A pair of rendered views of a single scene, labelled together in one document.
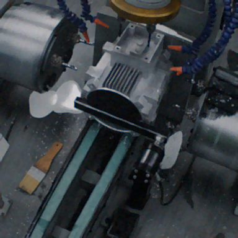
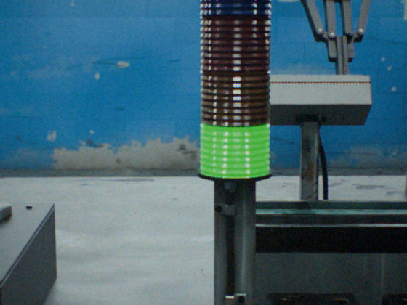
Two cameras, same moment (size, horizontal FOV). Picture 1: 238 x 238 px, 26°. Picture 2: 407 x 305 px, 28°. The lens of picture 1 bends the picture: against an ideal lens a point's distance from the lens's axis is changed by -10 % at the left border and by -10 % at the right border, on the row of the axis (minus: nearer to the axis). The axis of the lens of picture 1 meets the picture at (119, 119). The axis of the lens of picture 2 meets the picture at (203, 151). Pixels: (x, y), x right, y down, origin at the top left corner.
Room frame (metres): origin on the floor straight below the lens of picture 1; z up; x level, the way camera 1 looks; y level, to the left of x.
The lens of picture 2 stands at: (0.11, -0.79, 1.16)
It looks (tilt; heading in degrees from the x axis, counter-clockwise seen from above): 9 degrees down; 73
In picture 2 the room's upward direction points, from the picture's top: straight up
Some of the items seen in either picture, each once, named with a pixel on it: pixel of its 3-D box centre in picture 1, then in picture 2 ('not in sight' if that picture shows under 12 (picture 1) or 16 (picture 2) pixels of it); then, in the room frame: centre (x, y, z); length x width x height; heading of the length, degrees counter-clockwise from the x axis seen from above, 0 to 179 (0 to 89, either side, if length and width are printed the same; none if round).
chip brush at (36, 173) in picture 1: (41, 167); not in sight; (0.77, 0.20, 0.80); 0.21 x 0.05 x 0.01; 155
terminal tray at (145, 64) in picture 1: (137, 50); not in sight; (0.98, -0.03, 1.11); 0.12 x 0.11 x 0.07; 162
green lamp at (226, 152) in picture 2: not in sight; (235, 149); (0.34, -0.14, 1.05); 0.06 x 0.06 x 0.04
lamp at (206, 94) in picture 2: not in sight; (235, 96); (0.34, -0.14, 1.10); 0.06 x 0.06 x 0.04
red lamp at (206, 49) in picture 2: not in sight; (235, 43); (0.34, -0.14, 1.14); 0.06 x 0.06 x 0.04
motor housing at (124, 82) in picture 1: (128, 83); not in sight; (0.94, -0.01, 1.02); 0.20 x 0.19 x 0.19; 162
